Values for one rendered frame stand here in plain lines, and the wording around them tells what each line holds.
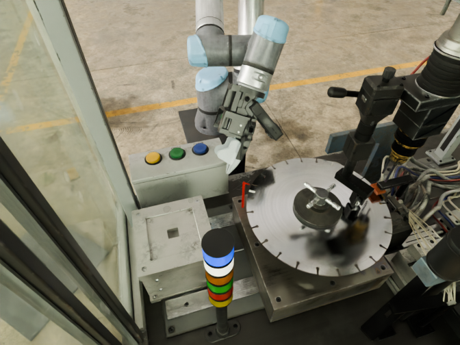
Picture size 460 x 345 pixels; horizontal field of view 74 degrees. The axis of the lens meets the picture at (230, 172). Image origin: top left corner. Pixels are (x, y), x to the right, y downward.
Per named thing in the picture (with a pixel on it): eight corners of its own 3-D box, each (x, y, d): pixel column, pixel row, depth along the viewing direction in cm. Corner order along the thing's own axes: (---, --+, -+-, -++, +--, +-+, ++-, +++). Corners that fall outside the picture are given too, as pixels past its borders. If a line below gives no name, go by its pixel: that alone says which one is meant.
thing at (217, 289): (209, 297, 49) (209, 290, 47) (203, 272, 52) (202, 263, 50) (236, 289, 50) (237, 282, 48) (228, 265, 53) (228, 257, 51)
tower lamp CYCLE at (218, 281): (209, 289, 47) (207, 281, 45) (202, 263, 50) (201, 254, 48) (237, 281, 48) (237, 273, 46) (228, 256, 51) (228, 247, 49)
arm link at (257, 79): (265, 74, 75) (278, 77, 67) (259, 93, 76) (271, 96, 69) (238, 64, 72) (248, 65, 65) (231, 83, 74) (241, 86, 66)
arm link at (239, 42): (230, 37, 82) (231, 31, 72) (271, 36, 83) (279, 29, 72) (231, 68, 85) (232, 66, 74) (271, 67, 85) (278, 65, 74)
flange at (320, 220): (304, 182, 77) (306, 176, 75) (348, 201, 73) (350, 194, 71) (285, 213, 70) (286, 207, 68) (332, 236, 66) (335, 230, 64)
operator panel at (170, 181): (142, 213, 95) (131, 181, 84) (139, 187, 102) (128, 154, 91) (228, 193, 100) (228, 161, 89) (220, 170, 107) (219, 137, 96)
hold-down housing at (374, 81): (346, 165, 64) (381, 77, 49) (337, 149, 67) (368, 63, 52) (371, 163, 64) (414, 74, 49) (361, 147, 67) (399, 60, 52)
